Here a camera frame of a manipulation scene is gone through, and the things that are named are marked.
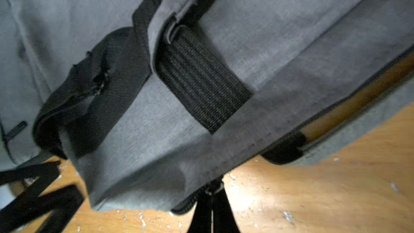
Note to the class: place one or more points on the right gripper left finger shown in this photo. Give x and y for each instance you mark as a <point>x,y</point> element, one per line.
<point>202,218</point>

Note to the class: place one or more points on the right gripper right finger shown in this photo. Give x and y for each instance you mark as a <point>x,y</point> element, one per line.
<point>223,217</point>

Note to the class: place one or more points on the grey bag with straps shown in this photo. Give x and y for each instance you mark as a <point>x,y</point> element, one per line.
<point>153,101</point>

